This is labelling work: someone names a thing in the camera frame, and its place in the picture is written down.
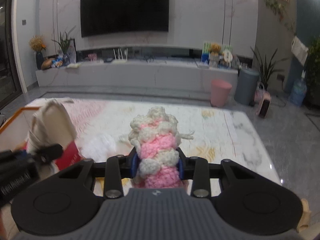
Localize beige cloth bundle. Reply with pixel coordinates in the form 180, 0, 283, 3
25, 98, 78, 176

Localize pink white knitted yarn toy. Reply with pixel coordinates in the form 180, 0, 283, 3
128, 107, 194, 189

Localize red lidded candy container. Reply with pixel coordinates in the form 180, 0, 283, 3
55, 141, 82, 171

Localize orange cardboard box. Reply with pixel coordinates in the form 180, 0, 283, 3
0, 107, 40, 151

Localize pink small heater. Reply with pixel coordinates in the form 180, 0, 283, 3
254, 82, 271, 118

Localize dried flowers in dark vase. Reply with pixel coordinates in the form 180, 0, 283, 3
29, 35, 46, 70

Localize green plant in glass vase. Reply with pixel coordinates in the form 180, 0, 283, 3
52, 25, 76, 66

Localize white marble tv console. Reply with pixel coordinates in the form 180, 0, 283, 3
36, 60, 238, 93

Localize grey lidded trash can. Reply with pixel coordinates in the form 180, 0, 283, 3
234, 68, 260, 105

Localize blue water jug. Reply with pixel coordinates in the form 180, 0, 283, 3
289, 78, 307, 107

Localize pink waste bin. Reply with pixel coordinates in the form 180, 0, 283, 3
210, 79, 232, 107

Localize white wifi router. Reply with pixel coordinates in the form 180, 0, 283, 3
112, 48, 128, 63

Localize potted floor plant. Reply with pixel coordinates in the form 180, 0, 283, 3
251, 47, 289, 91

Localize dark cabinet with plants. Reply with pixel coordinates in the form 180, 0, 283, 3
304, 36, 319, 109

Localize hanging white cloth bag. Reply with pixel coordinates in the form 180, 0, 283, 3
291, 36, 309, 66

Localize small teddy bear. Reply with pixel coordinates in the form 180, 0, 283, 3
208, 43, 221, 68

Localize wall-mounted black television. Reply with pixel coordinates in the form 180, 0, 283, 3
80, 0, 169, 37

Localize trailing wall vine plant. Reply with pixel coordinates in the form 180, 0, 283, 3
264, 0, 296, 35

